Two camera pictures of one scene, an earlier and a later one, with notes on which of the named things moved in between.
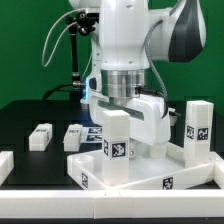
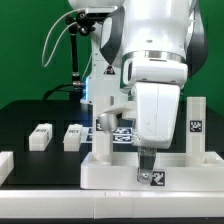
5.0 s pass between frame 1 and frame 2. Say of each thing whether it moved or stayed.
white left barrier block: stayed
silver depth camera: stayed
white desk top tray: moved
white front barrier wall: stayed
